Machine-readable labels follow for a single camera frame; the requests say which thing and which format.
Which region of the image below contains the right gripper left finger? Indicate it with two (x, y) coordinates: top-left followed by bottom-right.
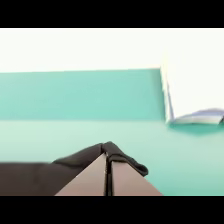
(55, 152), (108, 197)

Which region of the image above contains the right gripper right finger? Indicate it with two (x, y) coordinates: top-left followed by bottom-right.
(110, 159), (164, 197)

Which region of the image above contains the black garment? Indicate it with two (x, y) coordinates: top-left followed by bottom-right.
(0, 141), (149, 197)

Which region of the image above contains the white garment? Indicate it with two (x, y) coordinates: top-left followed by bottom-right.
(160, 28), (224, 126)

